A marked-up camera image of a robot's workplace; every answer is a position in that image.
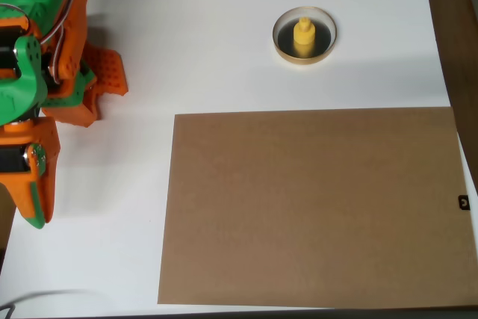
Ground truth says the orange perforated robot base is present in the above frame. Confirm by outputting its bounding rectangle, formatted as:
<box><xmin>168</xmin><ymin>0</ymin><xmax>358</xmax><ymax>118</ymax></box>
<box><xmin>40</xmin><ymin>43</ymin><xmax>130</xmax><ymax>128</ymax></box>

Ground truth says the white red servo cable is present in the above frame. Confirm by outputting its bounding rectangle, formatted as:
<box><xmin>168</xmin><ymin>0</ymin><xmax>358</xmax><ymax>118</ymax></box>
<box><xmin>39</xmin><ymin>0</ymin><xmax>87</xmax><ymax>87</ymax></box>
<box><xmin>0</xmin><ymin>3</ymin><xmax>34</xmax><ymax>34</ymax></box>

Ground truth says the grey cable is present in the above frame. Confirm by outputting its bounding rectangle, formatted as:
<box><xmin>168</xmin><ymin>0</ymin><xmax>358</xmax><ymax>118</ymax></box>
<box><xmin>0</xmin><ymin>288</ymin><xmax>93</xmax><ymax>319</ymax></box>

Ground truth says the round dish with gold rim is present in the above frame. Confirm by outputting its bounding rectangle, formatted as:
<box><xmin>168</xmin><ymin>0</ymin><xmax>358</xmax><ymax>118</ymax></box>
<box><xmin>272</xmin><ymin>5</ymin><xmax>338</xmax><ymax>66</ymax></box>

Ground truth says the small yellow plastic piece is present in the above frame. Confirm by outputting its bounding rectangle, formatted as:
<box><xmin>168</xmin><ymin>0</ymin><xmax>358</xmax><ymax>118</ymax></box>
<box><xmin>291</xmin><ymin>16</ymin><xmax>317</xmax><ymax>59</ymax></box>

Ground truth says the brown cardboard sheet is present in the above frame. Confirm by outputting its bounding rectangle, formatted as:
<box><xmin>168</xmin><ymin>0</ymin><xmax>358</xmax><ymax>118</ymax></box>
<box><xmin>156</xmin><ymin>106</ymin><xmax>478</xmax><ymax>309</ymax></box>

